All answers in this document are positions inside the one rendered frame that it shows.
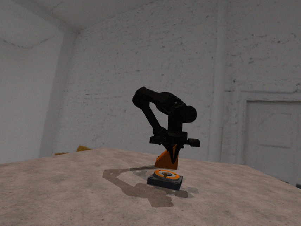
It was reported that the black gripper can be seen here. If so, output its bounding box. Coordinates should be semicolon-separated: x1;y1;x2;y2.
149;123;200;164

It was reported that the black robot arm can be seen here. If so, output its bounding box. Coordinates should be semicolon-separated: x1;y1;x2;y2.
132;87;197;147

